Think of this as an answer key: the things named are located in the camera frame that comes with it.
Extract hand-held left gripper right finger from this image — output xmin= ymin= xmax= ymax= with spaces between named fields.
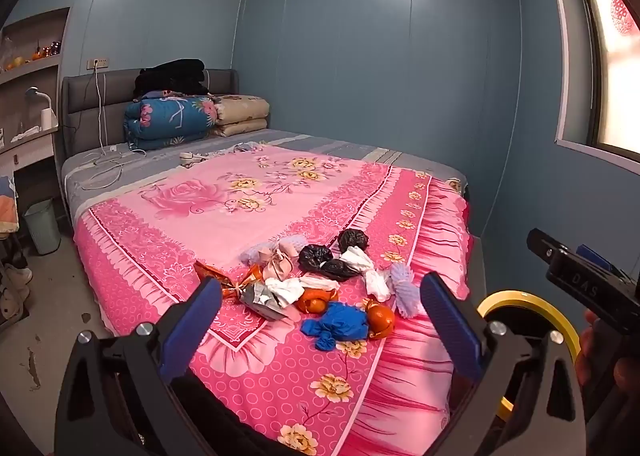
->
xmin=420 ymin=272 xmax=587 ymax=456

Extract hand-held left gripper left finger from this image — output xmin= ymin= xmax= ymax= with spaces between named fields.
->
xmin=55 ymin=278 xmax=224 ymax=456

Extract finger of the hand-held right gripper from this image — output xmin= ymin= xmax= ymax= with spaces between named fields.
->
xmin=526 ymin=228 xmax=570 ymax=267
xmin=575 ymin=243 xmax=624 ymax=283

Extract orange foil wrapper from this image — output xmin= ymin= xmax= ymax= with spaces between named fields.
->
xmin=194 ymin=260 xmax=263 ymax=303

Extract lilac fuzzy sock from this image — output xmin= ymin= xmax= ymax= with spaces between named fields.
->
xmin=390 ymin=262 xmax=420 ymax=320

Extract grey white sock bundle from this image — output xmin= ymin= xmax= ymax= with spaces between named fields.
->
xmin=241 ymin=282 xmax=287 ymax=322

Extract white tissue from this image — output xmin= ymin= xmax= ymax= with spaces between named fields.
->
xmin=265 ymin=275 xmax=307 ymax=310

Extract person's right hand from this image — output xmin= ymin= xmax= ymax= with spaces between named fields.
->
xmin=575 ymin=308 xmax=640 ymax=396

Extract orange sock bundle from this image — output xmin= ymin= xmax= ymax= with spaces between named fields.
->
xmin=361 ymin=298 xmax=396 ymax=340

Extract black sock pair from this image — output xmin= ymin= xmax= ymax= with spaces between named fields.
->
xmin=320 ymin=258 xmax=362 ymax=283

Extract orange peel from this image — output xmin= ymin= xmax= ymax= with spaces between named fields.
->
xmin=296 ymin=288 xmax=340 ymax=315

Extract black sock ball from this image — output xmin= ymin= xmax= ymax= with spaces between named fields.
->
xmin=338 ymin=229 xmax=371 ymax=255

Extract pink floral bedsheet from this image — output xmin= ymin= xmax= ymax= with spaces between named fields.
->
xmin=72 ymin=143 xmax=474 ymax=456

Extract black plastic bag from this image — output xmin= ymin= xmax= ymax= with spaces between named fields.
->
xmin=299 ymin=244 xmax=334 ymax=273

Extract window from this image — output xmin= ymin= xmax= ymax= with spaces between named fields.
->
xmin=539 ymin=0 xmax=640 ymax=170

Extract grey waste bin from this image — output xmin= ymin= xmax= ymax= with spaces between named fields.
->
xmin=23 ymin=198 xmax=62 ymax=256

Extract white slippers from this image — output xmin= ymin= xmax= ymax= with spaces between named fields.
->
xmin=0 ymin=263 xmax=34 ymax=323

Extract blue floral folded quilt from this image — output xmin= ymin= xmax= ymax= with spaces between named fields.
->
xmin=123 ymin=93 xmax=221 ymax=152

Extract hanging clothes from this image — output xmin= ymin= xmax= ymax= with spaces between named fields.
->
xmin=0 ymin=175 xmax=22 ymax=238

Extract red window decal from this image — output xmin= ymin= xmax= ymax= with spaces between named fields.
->
xmin=610 ymin=0 xmax=640 ymax=40

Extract grey padded headboard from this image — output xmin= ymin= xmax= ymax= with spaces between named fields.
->
xmin=61 ymin=68 xmax=240 ymax=163

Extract black folded clothing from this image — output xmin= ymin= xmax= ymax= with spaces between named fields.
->
xmin=133 ymin=58 xmax=210 ymax=100

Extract white desk lamp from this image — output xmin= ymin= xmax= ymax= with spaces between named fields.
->
xmin=25 ymin=86 xmax=54 ymax=110

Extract white charging cable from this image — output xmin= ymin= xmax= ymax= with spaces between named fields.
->
xmin=79 ymin=67 xmax=137 ymax=192

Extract wall shelf unit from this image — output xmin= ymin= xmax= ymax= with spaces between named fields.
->
xmin=0 ymin=6 xmax=72 ymax=174

